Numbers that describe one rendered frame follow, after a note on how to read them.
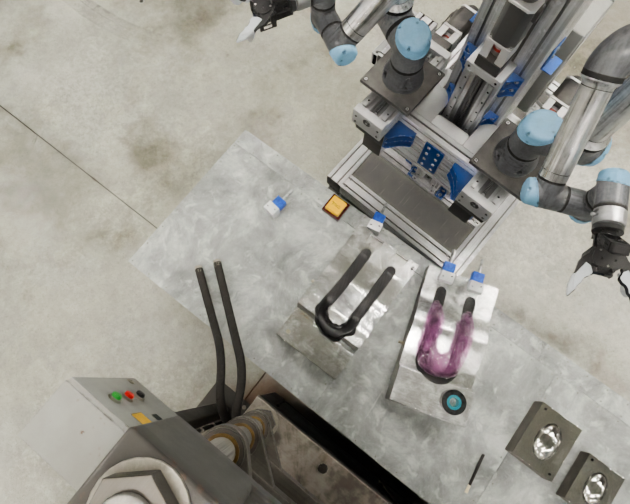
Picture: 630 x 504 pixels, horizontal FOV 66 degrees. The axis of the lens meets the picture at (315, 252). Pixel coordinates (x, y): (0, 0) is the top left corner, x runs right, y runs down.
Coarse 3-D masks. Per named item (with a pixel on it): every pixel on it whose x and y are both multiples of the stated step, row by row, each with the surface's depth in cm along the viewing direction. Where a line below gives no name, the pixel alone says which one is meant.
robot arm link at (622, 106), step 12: (624, 84) 123; (612, 96) 128; (624, 96) 123; (612, 108) 128; (624, 108) 125; (600, 120) 134; (612, 120) 131; (624, 120) 129; (600, 132) 137; (612, 132) 136; (588, 144) 142; (600, 144) 142; (588, 156) 147; (600, 156) 147
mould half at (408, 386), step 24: (432, 288) 175; (456, 288) 175; (456, 312) 172; (480, 312) 173; (408, 336) 168; (480, 336) 167; (408, 360) 167; (480, 360) 165; (408, 384) 161; (432, 384) 161; (456, 384) 165; (432, 408) 159
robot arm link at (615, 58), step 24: (600, 48) 112; (624, 48) 108; (600, 72) 112; (624, 72) 111; (576, 96) 118; (600, 96) 115; (576, 120) 119; (552, 144) 126; (576, 144) 121; (552, 168) 126; (528, 192) 130; (552, 192) 129
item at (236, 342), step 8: (216, 264) 180; (216, 272) 179; (224, 280) 178; (224, 288) 176; (224, 296) 174; (224, 304) 173; (232, 312) 171; (232, 320) 170; (232, 328) 168; (232, 336) 167; (232, 344) 167; (240, 344) 166
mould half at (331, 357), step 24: (360, 240) 176; (336, 264) 175; (384, 264) 174; (408, 264) 174; (312, 288) 168; (360, 288) 172; (312, 312) 166; (336, 312) 165; (384, 312) 170; (288, 336) 171; (312, 336) 170; (360, 336) 163; (312, 360) 168; (336, 360) 168
